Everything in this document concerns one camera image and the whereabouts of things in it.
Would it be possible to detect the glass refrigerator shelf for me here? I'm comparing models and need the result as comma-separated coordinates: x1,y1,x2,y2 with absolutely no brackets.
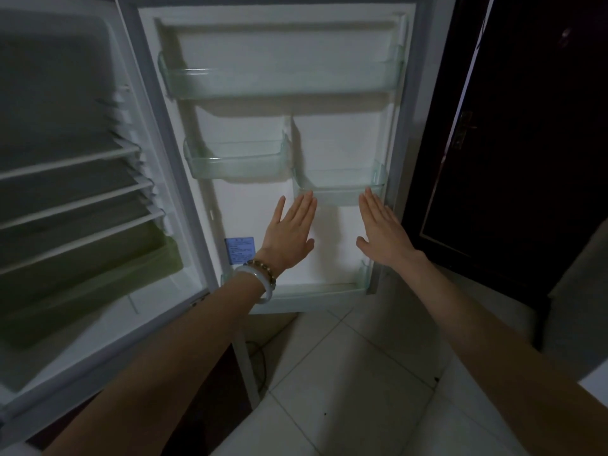
0,141,142,182
0,210,165,276
0,179,154,231

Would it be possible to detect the small clear door bin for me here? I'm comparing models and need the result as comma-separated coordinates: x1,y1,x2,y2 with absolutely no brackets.
183,135,292,182
293,161,388,206

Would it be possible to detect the white refrigerator door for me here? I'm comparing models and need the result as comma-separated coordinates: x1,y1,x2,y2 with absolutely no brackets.
116,0,458,315

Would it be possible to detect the white refrigerator body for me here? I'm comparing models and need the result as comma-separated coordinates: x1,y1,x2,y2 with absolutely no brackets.
0,0,263,448

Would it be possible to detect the dark wooden door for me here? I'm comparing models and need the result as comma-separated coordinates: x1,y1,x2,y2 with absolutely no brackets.
401,0,608,301

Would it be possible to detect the green crisper drawer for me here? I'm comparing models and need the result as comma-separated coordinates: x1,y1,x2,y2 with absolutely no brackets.
0,223,184,350

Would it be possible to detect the person's right forearm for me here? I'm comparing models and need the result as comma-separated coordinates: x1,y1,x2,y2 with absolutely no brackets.
401,251,608,456

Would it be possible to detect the metal door handle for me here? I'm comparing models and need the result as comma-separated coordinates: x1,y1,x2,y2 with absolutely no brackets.
451,111,474,150

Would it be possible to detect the person's right hand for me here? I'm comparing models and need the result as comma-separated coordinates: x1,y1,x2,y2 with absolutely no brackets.
356,187,427,270

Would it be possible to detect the wide clear door bin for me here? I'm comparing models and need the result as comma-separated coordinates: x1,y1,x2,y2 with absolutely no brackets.
158,44,406,100

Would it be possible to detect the person's left forearm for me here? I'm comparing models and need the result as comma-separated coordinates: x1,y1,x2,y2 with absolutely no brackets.
43,269,267,456

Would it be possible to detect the blue label sticker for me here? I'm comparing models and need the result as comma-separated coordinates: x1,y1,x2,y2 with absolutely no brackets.
224,237,257,267

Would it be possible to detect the brown beaded bracelet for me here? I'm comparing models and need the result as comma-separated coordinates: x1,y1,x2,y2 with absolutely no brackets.
246,258,277,287

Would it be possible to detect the white jade bangle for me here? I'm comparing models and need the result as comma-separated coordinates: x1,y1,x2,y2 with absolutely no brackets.
233,264,276,306

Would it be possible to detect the clear bottle door bin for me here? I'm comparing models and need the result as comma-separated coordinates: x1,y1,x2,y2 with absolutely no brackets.
220,258,372,315

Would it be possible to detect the black power cable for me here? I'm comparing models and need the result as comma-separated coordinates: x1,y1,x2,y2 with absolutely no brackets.
244,341,269,391

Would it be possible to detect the person's left hand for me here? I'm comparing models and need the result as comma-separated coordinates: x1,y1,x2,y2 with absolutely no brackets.
255,190,318,277

